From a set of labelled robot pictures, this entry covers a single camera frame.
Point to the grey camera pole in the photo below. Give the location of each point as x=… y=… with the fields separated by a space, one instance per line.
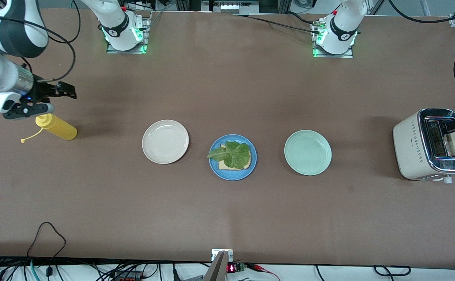
x=217 y=271

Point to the green lettuce leaf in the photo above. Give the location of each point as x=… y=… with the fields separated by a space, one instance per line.
x=235 y=154

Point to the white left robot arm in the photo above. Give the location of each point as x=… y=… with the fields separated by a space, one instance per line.
x=342 y=23

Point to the red LED display module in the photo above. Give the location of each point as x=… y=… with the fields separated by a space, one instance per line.
x=232 y=268

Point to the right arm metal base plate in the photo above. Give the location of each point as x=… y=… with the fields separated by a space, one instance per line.
x=146 y=39

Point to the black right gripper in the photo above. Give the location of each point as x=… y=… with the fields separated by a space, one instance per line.
x=42 y=92

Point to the blue plate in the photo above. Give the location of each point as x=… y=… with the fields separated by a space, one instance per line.
x=233 y=175

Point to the small white bracket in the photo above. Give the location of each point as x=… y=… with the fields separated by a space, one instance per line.
x=215 y=255

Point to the light green plate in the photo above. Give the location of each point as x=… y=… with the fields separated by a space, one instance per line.
x=307 y=152

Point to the metal frame with light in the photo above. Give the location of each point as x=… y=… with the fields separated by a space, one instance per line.
x=231 y=7

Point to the yellow mustard squeeze bottle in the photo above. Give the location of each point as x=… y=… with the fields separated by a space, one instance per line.
x=61 y=129

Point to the cream and chrome toaster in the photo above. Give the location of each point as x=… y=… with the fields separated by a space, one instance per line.
x=409 y=148

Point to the beige plate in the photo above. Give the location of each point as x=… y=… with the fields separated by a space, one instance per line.
x=165 y=141

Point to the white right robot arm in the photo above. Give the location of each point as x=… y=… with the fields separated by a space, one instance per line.
x=0 y=74

